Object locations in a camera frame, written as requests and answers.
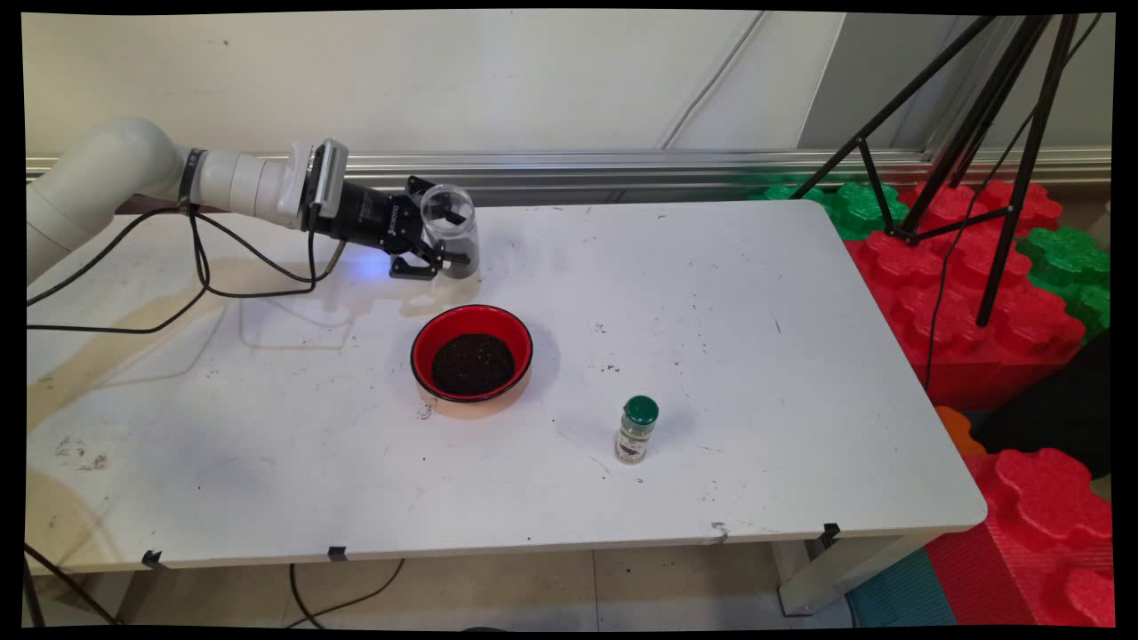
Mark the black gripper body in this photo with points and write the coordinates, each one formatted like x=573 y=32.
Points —
x=373 y=220

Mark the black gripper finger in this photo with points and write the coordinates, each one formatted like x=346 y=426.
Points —
x=413 y=265
x=418 y=189

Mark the clear plastic jar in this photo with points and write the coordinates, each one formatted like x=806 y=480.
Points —
x=462 y=238

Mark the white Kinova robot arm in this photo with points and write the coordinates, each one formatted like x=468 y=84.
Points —
x=107 y=178

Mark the red bowl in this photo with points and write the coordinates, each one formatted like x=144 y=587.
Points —
x=508 y=329

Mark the dark seeds heap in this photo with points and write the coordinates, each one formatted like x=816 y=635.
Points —
x=473 y=366

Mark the spice bottle green cap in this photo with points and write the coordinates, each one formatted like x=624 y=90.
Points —
x=636 y=436

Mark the green foam block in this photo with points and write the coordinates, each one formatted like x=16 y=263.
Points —
x=858 y=209
x=1067 y=258

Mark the grey table leg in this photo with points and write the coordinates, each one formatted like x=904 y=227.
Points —
x=827 y=578

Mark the orange foam block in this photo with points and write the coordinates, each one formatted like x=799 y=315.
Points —
x=958 y=431

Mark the teal floor mat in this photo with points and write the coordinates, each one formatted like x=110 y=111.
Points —
x=898 y=591

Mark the large red foam block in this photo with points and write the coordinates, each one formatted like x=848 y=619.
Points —
x=1005 y=356

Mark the black tripod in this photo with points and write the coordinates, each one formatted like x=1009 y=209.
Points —
x=1029 y=160

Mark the black foam mat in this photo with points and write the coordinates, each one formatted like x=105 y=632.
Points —
x=1058 y=418

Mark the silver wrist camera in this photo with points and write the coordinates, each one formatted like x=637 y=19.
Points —
x=331 y=178

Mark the aluminium wall rail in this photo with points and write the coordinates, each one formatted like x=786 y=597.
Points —
x=622 y=169

